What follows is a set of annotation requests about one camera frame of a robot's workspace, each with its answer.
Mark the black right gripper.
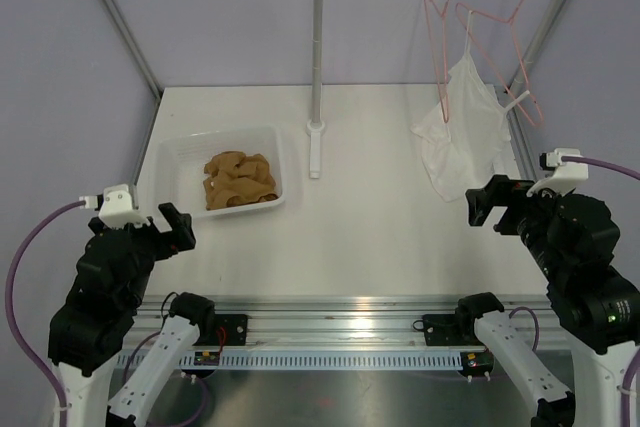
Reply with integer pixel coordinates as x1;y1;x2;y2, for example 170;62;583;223
466;172;571;279

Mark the brown tank top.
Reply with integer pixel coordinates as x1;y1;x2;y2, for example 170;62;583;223
203;151;279;211

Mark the pink wire hanger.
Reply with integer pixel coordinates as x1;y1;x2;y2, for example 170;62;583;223
455;0;544;127
423;0;451;124

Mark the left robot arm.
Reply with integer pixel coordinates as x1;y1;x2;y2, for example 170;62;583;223
48;203;216;426

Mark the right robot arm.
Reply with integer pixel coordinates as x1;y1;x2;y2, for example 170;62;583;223
453;175;639;426

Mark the white tank top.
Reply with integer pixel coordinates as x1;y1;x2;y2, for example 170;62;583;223
411;29;530;202

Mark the white plastic basket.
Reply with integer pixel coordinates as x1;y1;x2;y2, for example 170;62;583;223
151;125;286;219

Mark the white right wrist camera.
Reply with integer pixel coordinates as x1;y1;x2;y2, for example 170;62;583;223
527;148;589;197

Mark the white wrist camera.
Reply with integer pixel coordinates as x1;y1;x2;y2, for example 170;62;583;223
527;148;589;197
79;184;150;229

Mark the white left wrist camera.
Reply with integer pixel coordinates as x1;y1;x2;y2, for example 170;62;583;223
79;184;150;229

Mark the right aluminium frame post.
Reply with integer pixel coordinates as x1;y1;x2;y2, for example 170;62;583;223
494;0;569;180

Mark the aluminium frame post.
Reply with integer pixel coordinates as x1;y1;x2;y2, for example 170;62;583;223
494;0;569;180
99;0;163;101

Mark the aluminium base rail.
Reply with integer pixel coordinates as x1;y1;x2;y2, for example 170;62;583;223
124;295;569;352

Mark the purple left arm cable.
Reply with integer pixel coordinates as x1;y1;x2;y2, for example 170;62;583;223
3;199;86;427

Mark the white slotted cable duct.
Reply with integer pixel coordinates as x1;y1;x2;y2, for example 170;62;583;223
114;351;464;371

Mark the left aluminium frame post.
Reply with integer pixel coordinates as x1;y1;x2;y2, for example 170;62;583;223
99;0;163;101

